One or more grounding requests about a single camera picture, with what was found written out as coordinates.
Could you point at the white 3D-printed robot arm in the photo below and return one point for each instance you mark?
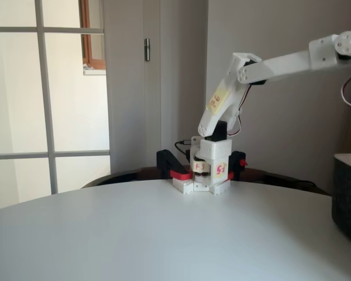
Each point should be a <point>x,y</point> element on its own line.
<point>280,65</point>

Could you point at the dark grey fabric speaker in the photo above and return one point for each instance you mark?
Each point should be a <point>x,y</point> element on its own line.
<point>348,199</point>

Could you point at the yellow note marked F6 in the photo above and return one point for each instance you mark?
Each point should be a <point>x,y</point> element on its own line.
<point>218,99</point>

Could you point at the black and red table clamp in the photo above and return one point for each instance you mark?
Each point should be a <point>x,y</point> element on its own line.
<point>237,164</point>
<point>168,161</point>

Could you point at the yellow note marked S1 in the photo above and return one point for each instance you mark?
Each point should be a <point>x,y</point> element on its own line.
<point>220,169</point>

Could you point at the yellow note marked F3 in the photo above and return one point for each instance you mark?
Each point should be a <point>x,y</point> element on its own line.
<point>199,167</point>

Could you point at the silver door hinge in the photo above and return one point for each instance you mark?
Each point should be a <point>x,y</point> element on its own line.
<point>147,49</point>

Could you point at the dark brown wooden furniture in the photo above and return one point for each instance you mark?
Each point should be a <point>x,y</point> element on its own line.
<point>120,177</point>

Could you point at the white glass pane door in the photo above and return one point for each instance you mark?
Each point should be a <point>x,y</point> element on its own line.
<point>45,87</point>

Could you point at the brown wooden window frame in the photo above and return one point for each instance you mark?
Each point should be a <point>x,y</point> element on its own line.
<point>86,44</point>

